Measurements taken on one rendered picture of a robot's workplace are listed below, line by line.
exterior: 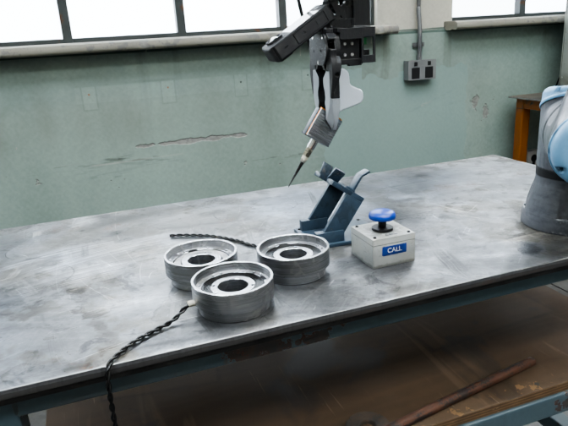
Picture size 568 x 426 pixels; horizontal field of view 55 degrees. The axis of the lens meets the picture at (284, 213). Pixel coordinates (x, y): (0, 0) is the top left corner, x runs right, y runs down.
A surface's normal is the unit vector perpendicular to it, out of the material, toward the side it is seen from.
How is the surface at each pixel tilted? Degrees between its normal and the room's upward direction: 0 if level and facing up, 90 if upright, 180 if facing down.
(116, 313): 0
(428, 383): 0
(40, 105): 90
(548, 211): 73
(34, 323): 0
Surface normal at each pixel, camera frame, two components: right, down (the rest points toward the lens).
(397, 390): -0.06, -0.95
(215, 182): 0.34, 0.27
